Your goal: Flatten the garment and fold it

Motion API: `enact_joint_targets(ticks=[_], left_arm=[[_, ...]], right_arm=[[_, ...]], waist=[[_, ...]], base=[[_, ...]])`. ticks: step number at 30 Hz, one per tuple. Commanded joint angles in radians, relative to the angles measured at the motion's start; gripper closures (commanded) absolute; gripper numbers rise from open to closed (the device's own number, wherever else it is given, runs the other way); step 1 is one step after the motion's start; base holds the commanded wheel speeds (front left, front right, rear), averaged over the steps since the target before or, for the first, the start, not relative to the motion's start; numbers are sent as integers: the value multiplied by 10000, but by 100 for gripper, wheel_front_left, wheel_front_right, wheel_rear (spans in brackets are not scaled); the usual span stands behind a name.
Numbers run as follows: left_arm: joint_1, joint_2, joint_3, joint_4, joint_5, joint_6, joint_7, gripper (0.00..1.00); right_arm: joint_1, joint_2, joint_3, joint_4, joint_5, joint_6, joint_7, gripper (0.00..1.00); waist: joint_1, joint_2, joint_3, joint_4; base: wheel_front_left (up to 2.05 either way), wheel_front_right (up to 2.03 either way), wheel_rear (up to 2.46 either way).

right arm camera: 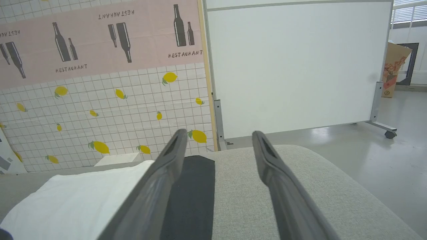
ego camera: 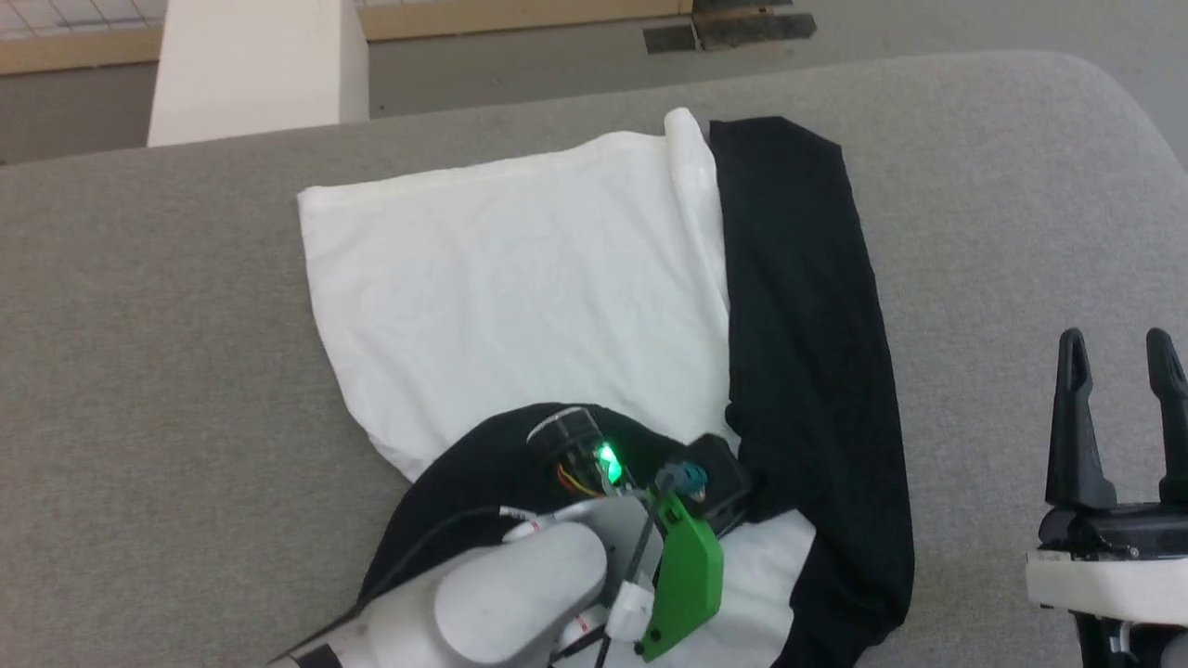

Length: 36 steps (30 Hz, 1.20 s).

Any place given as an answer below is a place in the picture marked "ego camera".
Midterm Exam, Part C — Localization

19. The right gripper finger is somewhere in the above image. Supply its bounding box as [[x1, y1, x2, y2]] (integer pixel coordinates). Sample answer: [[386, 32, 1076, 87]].
[[1145, 328, 1188, 507], [1045, 328, 1118, 512]]

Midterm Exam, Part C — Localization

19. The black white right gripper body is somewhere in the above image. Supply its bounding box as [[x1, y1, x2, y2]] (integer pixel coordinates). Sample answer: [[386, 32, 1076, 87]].
[[1025, 499, 1188, 668]]

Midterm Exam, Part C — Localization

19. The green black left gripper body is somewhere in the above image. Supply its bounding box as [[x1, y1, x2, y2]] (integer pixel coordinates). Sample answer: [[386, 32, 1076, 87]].
[[637, 434, 754, 662]]

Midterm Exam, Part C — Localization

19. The white and black shirt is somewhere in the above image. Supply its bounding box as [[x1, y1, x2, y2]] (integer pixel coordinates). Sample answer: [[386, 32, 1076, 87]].
[[297, 107, 915, 668]]

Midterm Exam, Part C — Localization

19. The large dark floor plate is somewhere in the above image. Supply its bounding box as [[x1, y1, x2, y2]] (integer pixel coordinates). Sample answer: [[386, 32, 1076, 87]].
[[692, 9, 819, 51]]

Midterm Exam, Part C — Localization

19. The small dark floor plate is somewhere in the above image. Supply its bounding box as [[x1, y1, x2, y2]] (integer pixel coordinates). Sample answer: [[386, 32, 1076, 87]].
[[644, 25, 698, 55]]

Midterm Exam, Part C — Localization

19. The grey fabric sofa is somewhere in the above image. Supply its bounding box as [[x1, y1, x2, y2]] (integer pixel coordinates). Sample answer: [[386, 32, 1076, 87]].
[[0, 51, 1188, 668]]

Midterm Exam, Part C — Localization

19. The white rectangular block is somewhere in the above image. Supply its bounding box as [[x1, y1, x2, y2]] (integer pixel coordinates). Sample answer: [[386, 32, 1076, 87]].
[[147, 0, 370, 148]]

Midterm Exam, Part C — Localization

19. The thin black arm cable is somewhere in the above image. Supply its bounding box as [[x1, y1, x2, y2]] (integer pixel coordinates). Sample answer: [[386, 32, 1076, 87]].
[[275, 506, 507, 662]]

